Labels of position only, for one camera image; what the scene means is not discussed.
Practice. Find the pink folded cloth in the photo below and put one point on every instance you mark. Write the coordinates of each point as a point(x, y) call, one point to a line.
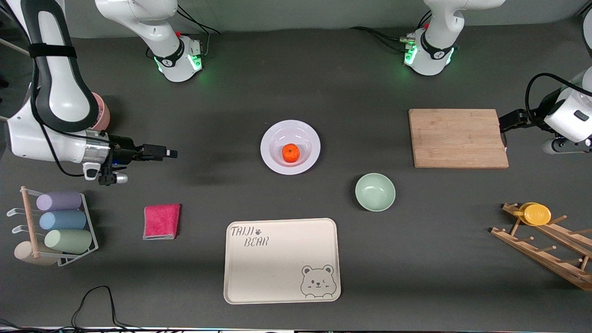
point(162, 222)

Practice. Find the blue cup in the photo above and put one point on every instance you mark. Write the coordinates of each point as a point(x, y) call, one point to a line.
point(62, 220)

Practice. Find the orange fruit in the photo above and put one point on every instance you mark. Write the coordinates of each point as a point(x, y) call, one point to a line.
point(291, 153)

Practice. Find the white round plate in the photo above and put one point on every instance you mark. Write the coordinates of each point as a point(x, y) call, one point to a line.
point(277, 134)

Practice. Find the purple cup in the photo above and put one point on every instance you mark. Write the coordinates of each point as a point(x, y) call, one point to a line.
point(60, 201)

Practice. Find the pink bowl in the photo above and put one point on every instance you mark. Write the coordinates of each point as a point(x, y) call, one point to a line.
point(104, 115)

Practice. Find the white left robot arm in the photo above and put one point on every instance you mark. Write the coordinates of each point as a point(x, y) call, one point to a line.
point(439, 27)

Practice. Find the beige cup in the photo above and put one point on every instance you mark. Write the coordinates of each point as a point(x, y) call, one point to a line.
point(25, 254)

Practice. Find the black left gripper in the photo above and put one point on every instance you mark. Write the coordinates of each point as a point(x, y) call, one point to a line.
point(527, 116)

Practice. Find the yellow cup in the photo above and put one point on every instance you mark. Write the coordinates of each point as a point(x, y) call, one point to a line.
point(537, 215)

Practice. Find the green cup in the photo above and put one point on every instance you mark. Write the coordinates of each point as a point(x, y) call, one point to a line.
point(69, 241)

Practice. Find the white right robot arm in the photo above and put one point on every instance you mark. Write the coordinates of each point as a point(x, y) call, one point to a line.
point(60, 92)

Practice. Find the wooden cutting board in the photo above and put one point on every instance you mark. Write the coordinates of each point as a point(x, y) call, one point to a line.
point(444, 143)

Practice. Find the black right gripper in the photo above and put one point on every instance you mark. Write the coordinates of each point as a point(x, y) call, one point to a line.
point(124, 151)

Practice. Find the light green bowl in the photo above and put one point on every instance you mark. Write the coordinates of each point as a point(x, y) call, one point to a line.
point(375, 192)

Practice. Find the beige bear print tray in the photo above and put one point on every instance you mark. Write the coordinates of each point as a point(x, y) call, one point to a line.
point(277, 273)

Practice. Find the wooden peg drying rack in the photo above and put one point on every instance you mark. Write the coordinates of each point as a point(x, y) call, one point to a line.
point(545, 256)

